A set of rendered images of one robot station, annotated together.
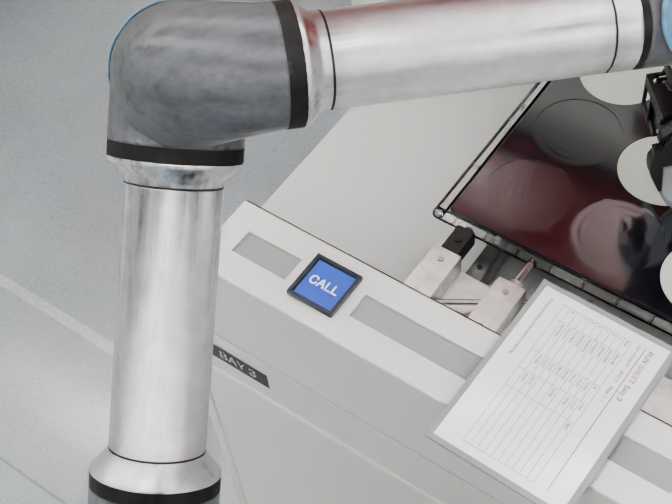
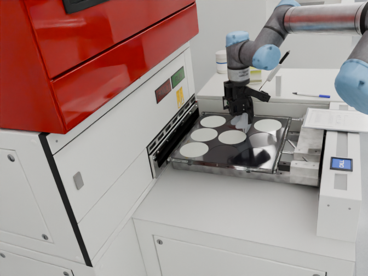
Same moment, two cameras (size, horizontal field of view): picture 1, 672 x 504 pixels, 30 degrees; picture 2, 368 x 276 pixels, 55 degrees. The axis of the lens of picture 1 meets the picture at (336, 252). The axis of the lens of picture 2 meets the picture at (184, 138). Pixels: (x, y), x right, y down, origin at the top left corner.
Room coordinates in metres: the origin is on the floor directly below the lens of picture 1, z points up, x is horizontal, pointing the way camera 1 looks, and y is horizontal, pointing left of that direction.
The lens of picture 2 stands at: (1.33, 0.64, 1.54)
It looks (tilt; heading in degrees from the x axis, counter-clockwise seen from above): 29 degrees down; 254
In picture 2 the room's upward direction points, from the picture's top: 8 degrees counter-clockwise
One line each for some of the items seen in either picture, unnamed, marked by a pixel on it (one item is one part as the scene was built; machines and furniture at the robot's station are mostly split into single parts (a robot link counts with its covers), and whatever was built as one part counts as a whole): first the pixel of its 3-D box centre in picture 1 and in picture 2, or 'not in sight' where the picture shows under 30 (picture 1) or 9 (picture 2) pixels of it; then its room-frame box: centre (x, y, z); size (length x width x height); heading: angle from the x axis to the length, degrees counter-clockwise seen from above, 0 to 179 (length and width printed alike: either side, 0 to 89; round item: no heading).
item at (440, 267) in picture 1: (428, 282); (304, 168); (0.76, -0.09, 0.89); 0.08 x 0.03 x 0.03; 138
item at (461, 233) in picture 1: (458, 243); (284, 165); (0.80, -0.13, 0.90); 0.04 x 0.02 x 0.03; 138
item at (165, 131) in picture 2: not in sight; (174, 120); (1.03, -0.51, 0.96); 0.44 x 0.01 x 0.02; 48
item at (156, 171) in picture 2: not in sight; (177, 135); (1.03, -0.50, 0.89); 0.44 x 0.02 x 0.10; 48
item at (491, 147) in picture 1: (521, 110); (218, 165); (0.98, -0.24, 0.90); 0.37 x 0.01 x 0.01; 138
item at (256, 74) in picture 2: not in sight; (252, 74); (0.61, -0.66, 1.00); 0.07 x 0.07 x 0.07; 63
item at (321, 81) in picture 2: not in sight; (277, 97); (0.53, -0.60, 0.89); 0.62 x 0.35 x 0.14; 138
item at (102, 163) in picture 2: not in sight; (148, 128); (1.16, -0.38, 1.02); 0.82 x 0.03 x 0.40; 48
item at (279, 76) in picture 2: not in sight; (274, 79); (0.61, -0.48, 1.03); 0.06 x 0.04 x 0.13; 138
